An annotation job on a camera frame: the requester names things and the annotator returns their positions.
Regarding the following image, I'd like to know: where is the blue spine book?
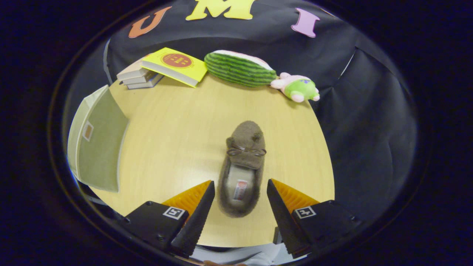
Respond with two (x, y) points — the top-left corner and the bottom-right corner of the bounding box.
(126, 73), (165, 90)

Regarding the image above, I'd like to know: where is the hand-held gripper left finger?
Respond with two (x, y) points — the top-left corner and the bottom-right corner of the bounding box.
(124, 180), (215, 258)

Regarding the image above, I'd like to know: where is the brown fuzzy shoe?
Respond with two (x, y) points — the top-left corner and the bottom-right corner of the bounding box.
(217, 120), (267, 218)

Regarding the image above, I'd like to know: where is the person's white clothing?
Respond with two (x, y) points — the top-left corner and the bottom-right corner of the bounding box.
(190, 242), (296, 266)

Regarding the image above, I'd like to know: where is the grey cover book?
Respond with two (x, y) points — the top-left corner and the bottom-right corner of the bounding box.
(122, 72), (157, 85)

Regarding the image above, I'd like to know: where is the yellow book red label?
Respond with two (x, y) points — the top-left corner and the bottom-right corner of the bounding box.
(140, 47), (208, 88)

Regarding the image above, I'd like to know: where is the watermelon slice plush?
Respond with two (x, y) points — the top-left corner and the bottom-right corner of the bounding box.
(204, 50), (278, 88)

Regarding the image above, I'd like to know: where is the pale green storage box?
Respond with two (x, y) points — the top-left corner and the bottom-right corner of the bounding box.
(67, 85), (129, 193)

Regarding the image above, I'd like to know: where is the pink and green plush toy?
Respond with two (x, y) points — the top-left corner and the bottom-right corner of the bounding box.
(270, 72), (320, 103)

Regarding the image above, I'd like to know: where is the beige cover book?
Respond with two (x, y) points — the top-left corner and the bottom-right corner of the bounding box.
(116, 57), (150, 81)

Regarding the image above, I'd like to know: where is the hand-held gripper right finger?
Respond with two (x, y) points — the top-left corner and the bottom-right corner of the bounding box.
(267, 179), (364, 259)

